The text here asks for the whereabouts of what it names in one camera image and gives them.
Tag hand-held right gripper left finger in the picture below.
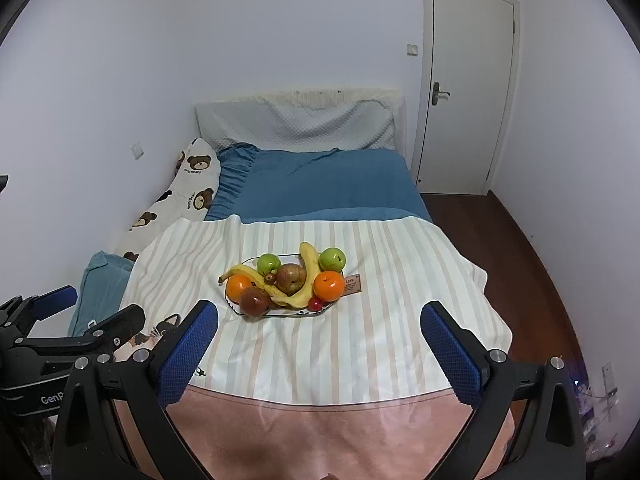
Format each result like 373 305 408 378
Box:
52 300 221 480

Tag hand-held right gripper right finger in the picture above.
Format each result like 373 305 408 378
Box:
420 301 586 480

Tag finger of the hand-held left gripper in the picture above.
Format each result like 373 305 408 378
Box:
0 285 78 341
82 304 147 356

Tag orange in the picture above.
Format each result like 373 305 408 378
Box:
225 275 254 303
313 270 346 302

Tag printed white fruit plate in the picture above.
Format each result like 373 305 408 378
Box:
224 257 362 318

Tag teal pillow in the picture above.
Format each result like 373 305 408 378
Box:
67 251 136 338

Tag cat print striped blanket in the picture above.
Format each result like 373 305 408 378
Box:
110 215 513 480

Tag reddish brown apple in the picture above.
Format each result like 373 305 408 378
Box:
240 287 272 317

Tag yellow banana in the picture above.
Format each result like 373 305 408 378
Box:
218 265 283 307
272 241 322 308

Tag bear print pillow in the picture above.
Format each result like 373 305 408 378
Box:
115 137 223 263

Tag clear plastic bag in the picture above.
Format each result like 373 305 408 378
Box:
575 380 626 461

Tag blue bed sheet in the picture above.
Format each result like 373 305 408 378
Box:
205 144 433 223

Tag white quilted headboard cover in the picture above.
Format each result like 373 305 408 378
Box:
194 87 403 153

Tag white door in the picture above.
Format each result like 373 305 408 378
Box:
415 0 521 196

